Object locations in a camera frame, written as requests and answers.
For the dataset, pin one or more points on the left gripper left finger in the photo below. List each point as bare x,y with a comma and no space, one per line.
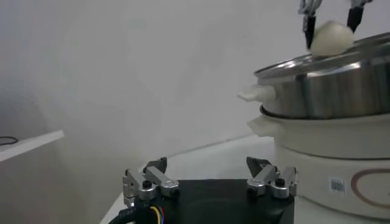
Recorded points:
152,176

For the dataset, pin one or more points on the white side table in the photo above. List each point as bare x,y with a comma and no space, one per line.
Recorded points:
30,144

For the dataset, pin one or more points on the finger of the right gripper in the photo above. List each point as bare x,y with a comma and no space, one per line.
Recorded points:
309,29
355,16

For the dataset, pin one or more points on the white electric cooker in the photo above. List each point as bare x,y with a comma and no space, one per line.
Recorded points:
310,170

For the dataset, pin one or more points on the white steamed baozi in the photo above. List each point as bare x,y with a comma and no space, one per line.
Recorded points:
332,38

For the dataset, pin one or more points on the stainless steel steamer basket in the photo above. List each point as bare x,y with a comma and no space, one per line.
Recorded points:
329,91

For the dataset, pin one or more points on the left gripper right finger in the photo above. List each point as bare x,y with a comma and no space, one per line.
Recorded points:
265,176

